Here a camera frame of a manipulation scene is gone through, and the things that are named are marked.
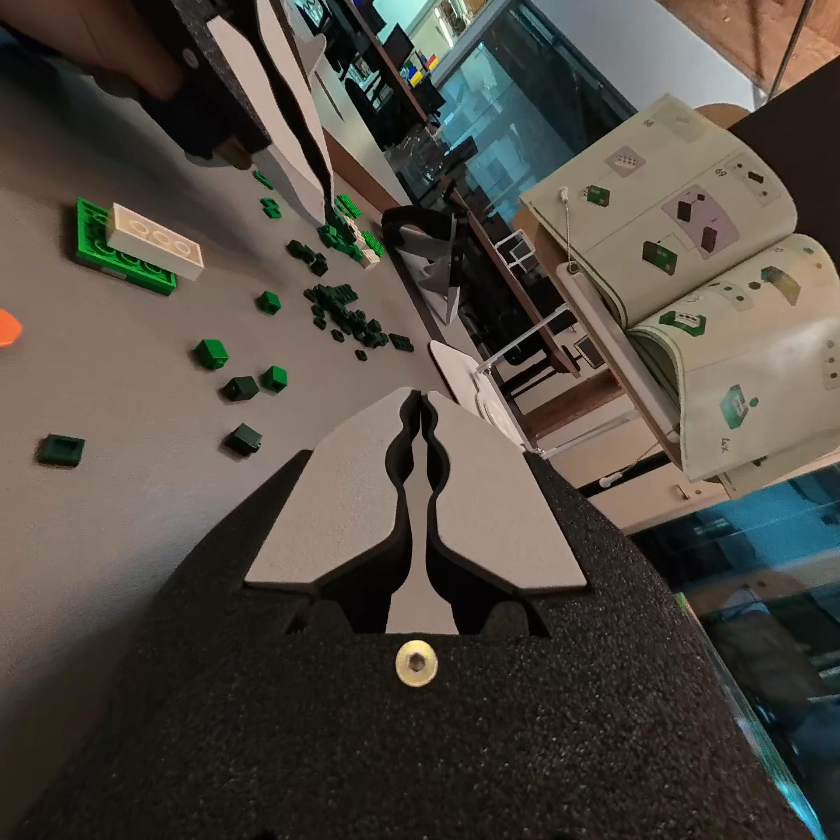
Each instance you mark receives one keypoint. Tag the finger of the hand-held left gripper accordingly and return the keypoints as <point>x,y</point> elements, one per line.
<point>269,112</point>
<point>299,92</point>

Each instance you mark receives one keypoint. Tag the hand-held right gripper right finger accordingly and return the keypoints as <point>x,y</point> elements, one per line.
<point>505,519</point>

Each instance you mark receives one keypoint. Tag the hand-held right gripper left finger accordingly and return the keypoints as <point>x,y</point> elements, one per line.
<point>335,512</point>

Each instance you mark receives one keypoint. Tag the small dark green lego piece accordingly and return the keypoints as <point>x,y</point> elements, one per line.
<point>61,450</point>

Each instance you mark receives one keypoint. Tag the pile of bright green lego pieces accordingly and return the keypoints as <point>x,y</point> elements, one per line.
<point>344,230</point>

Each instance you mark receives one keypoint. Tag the small bright green lego cube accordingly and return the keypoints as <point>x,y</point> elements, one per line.
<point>268,302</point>
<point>210,352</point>
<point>273,378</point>

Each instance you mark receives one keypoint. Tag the green lego base, tan brick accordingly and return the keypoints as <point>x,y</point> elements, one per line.
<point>138,243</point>

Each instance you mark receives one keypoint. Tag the scattered dark green lego pieces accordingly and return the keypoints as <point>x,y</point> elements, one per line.
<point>344,315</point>

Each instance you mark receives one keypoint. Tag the lego instruction booklet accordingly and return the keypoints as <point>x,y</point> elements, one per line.
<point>709,263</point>

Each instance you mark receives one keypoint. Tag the person's left hand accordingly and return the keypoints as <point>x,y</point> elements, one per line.
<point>112,40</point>

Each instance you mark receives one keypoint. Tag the orange brick separator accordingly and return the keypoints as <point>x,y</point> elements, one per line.
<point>7,328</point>

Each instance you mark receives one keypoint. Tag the white round-cornered base plate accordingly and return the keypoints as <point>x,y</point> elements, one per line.
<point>460,374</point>

